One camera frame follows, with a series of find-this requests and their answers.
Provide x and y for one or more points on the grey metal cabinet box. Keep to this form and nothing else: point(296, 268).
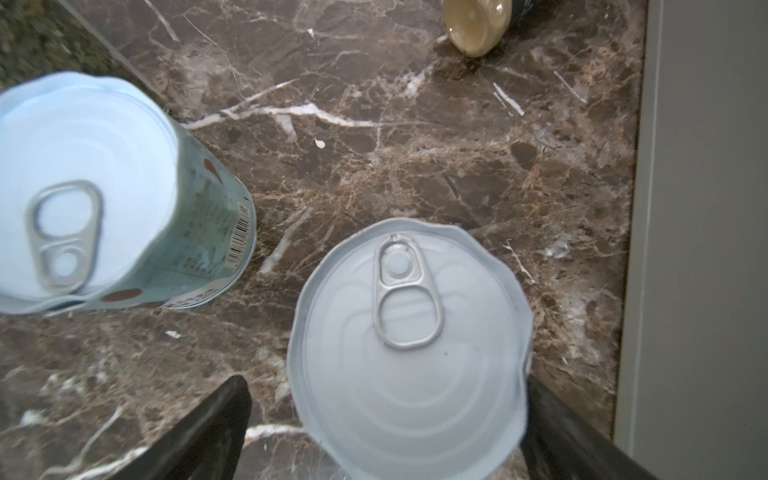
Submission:
point(692, 389)

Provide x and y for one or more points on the teal label can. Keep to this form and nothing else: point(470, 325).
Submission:
point(109, 203)

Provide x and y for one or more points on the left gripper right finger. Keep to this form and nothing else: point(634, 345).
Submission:
point(560, 444)

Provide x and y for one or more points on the small spice bottle lying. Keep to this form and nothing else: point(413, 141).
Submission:
point(475, 27)

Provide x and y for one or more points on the small dark glass jar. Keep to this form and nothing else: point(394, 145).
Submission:
point(42, 37)

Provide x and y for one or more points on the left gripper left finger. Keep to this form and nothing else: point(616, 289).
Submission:
point(205, 444)

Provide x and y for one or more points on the green label can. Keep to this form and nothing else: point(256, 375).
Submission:
point(410, 352)

